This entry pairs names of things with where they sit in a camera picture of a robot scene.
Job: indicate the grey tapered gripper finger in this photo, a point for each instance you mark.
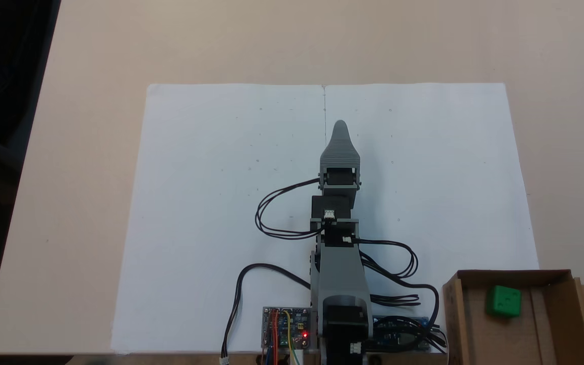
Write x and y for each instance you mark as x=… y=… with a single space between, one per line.
x=340 y=152

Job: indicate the green dice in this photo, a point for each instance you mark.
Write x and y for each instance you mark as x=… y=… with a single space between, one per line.
x=503 y=301

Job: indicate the white paper sheet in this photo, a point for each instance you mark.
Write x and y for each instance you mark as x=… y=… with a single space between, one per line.
x=195 y=203
x=449 y=203

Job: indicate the blue circuit board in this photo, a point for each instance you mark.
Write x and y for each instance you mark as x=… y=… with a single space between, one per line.
x=398 y=334

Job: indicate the brown cardboard box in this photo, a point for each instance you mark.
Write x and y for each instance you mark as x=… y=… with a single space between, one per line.
x=474 y=334

